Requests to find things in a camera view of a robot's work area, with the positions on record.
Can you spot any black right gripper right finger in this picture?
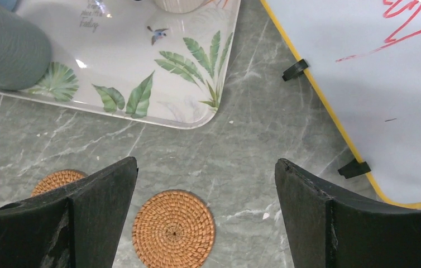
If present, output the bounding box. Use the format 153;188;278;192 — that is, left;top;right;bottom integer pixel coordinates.
275;159;421;267

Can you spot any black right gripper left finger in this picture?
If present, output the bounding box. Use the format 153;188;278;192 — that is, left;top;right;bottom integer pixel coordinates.
0;157;138;267

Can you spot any black whiteboard stand clip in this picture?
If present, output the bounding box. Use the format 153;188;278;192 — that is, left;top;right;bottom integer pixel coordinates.
338;159;371;179
282;59;309;82

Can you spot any yellow-framed whiteboard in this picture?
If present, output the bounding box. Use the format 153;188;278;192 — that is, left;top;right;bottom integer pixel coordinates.
262;1;421;209

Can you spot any leaf-patterned white tray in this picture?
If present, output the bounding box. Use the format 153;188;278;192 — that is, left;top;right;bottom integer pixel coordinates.
0;1;240;129

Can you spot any grey-green mug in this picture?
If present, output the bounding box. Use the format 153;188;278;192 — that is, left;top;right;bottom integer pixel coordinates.
0;5;52;90

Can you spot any light blue mug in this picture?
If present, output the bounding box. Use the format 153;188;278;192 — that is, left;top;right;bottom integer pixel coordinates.
0;0;18;12

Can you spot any white mug black rim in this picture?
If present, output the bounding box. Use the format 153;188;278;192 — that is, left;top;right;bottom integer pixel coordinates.
153;0;209;14

